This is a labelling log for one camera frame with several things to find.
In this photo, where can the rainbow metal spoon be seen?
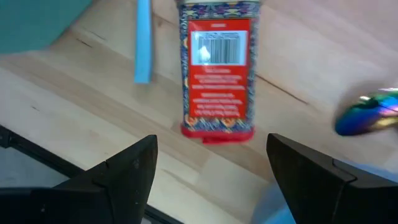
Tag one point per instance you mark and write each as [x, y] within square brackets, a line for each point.
[363, 115]

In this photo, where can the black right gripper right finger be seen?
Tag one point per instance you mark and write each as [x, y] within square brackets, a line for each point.
[326, 193]

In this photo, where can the teal green plastic bin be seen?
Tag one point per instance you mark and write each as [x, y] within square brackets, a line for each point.
[31, 21]

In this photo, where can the red spice tin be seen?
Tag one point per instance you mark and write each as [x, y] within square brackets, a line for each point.
[217, 81]

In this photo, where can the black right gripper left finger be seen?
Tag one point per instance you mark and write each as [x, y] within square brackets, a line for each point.
[93, 199]

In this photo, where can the black aluminium frame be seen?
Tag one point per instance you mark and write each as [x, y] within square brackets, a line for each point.
[18, 144]

